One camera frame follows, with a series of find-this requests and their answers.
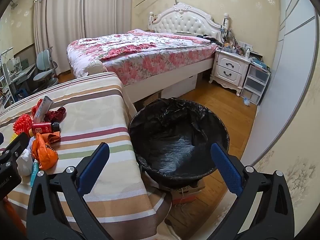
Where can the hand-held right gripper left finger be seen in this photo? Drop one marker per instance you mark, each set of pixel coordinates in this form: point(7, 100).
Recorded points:
point(93, 167)

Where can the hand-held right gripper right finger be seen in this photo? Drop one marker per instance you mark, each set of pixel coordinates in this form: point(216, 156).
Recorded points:
point(226, 170)

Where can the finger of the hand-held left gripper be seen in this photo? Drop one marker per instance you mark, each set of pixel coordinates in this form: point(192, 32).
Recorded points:
point(17, 145)

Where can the white tissue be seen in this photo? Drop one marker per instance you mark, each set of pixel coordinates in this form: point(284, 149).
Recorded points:
point(25, 163)

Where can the red plastic net bundle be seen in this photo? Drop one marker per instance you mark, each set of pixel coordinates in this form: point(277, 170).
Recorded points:
point(22, 125)

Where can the teal tube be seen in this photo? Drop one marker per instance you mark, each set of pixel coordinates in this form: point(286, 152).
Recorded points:
point(35, 172)

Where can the dark bottle red label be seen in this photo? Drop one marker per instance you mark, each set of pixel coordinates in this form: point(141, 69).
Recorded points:
point(41, 128)

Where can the orange plastic bag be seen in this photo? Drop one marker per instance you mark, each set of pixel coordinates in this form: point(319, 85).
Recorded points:
point(46, 152)

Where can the red plastic wrapper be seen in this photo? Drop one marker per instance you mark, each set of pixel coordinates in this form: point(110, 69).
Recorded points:
point(36, 108)

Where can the white milk powder packet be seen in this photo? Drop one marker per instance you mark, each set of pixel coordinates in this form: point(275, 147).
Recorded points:
point(43, 107)

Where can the dark red ribbon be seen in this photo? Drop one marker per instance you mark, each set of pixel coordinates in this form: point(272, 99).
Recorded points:
point(57, 113)

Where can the trash bin with black bag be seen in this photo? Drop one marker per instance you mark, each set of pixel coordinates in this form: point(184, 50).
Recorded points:
point(175, 140)

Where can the cardboard box with red print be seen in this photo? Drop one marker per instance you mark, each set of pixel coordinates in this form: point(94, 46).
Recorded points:
point(187, 192)

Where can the striped bedsheet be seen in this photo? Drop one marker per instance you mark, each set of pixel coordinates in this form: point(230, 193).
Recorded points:
point(100, 120)

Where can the blue stool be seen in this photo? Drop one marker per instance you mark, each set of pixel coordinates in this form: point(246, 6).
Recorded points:
point(21, 93)

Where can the blue crumpled item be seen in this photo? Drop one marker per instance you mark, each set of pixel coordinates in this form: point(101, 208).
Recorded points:
point(246, 102)

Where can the study desk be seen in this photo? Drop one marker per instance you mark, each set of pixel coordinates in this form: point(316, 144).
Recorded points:
point(21, 73)

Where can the brown cardboard box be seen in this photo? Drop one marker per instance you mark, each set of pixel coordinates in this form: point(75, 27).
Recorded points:
point(152, 98)

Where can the blue-grey desk chair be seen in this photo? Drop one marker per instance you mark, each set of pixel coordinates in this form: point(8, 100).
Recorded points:
point(45, 57)

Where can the plastic drawer unit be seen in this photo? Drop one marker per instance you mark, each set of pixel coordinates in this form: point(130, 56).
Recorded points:
point(255, 82)

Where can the white storage box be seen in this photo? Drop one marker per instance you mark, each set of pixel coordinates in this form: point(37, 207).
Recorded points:
point(182, 86)

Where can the white nightstand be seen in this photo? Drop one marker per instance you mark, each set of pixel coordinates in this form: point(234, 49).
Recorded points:
point(230, 67)

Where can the stack of books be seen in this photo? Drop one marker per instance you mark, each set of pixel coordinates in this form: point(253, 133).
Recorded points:
point(260, 63)

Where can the nightstand clutter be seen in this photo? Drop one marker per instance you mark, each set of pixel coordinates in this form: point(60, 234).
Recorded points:
point(237, 48)

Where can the beige curtain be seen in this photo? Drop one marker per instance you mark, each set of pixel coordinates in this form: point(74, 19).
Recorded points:
point(60, 30)
point(107, 10)

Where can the floral quilt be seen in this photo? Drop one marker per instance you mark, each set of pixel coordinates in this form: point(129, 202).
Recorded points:
point(150, 55)

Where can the grey wardrobe door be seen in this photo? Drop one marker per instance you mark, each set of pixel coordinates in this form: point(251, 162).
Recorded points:
point(295, 55)

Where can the white bed tufted headboard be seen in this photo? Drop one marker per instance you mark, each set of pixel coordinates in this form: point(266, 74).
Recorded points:
point(185, 22)

